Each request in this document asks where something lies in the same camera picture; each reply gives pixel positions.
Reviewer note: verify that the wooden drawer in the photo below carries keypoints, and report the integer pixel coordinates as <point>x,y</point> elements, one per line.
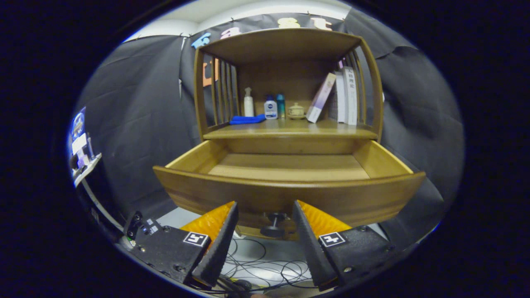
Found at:
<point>290,198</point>

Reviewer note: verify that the wooden cabinet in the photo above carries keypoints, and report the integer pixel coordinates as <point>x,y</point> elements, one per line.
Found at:
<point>285,78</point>

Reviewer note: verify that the white lotion bottle blue cap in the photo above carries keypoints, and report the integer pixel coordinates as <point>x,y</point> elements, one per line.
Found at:
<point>271,111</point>

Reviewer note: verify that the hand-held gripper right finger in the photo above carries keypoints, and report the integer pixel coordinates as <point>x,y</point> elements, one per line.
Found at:
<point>310,248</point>

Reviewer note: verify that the beige lidded teacup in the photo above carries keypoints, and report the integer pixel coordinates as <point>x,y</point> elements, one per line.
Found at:
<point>296,111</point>

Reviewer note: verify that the wooden countertop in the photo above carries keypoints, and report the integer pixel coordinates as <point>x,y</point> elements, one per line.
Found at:
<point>290,130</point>

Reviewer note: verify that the folded blue cloth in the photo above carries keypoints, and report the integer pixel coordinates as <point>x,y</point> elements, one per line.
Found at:
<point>247,119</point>

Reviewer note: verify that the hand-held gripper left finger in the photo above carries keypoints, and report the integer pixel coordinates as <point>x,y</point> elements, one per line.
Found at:
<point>217,248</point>

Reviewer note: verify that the purple and white book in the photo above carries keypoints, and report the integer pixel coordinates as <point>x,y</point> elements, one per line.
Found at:
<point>321,99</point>

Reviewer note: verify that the white wall shelf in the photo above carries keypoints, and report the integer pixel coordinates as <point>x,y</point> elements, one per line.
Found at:
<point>85,171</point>

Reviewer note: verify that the teal bottle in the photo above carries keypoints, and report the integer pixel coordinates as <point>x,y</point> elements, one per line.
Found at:
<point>281,105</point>

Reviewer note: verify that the white pump bottle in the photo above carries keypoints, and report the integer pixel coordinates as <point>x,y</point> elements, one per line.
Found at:
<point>249,107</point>

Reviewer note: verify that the grey patterned book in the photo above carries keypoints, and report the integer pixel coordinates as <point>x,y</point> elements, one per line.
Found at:
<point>340,99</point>

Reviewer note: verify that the black backdrop cloth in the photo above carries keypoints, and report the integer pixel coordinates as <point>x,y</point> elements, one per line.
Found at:
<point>136,124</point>

